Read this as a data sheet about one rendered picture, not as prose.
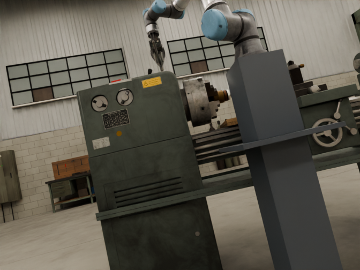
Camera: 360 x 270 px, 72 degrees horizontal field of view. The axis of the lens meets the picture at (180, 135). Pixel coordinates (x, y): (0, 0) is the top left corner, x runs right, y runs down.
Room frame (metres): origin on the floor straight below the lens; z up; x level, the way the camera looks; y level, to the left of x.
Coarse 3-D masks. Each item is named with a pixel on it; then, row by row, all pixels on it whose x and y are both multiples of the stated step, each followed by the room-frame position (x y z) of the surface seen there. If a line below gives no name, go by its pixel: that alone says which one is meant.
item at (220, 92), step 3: (225, 90) 1.59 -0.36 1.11; (219, 93) 1.58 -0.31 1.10; (222, 93) 1.57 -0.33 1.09; (225, 93) 1.58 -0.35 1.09; (213, 96) 1.64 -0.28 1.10; (216, 96) 1.58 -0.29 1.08; (219, 96) 1.57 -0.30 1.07; (222, 96) 1.57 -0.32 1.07; (225, 96) 1.58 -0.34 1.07; (213, 99) 1.64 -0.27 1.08; (216, 99) 1.59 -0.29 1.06; (219, 99) 1.57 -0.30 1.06; (222, 99) 1.58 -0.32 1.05; (225, 99) 1.59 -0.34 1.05; (228, 99) 1.59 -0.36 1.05; (222, 102) 1.61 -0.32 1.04
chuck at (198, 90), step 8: (192, 80) 1.52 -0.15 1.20; (192, 88) 1.47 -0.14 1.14; (200, 88) 1.47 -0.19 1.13; (192, 96) 1.46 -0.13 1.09; (200, 96) 1.46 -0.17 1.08; (200, 104) 1.47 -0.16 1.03; (208, 104) 1.47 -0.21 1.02; (200, 112) 1.49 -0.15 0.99; (208, 112) 1.50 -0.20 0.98; (200, 120) 1.53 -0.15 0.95
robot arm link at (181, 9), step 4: (176, 0) 1.38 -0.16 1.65; (180, 0) 1.36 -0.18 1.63; (184, 0) 1.35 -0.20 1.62; (188, 0) 1.35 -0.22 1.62; (172, 4) 1.41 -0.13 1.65; (176, 4) 1.39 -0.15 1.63; (180, 4) 1.38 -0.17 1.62; (184, 4) 1.38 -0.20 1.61; (172, 8) 1.42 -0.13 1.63; (176, 8) 1.40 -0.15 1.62; (180, 8) 1.40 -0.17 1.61; (184, 8) 1.41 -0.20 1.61; (172, 12) 1.43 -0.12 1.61; (176, 12) 1.43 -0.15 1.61; (180, 12) 1.43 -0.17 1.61; (184, 12) 1.47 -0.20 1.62; (172, 16) 1.45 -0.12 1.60; (176, 16) 1.46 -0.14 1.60; (180, 16) 1.47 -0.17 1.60
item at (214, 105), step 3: (210, 102) 1.59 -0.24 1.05; (213, 102) 1.59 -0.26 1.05; (216, 102) 1.58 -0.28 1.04; (219, 102) 1.58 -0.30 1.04; (210, 105) 1.58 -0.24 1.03; (213, 105) 1.58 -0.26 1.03; (216, 105) 1.58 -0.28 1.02; (219, 105) 1.59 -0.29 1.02; (210, 108) 1.58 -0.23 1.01; (213, 108) 1.57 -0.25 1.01; (216, 108) 1.57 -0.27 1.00; (213, 111) 1.57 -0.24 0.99; (216, 111) 1.61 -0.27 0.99; (213, 114) 1.56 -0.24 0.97; (216, 114) 1.56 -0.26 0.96; (213, 117) 1.58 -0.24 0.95; (216, 117) 1.59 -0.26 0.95; (210, 120) 1.57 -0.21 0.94
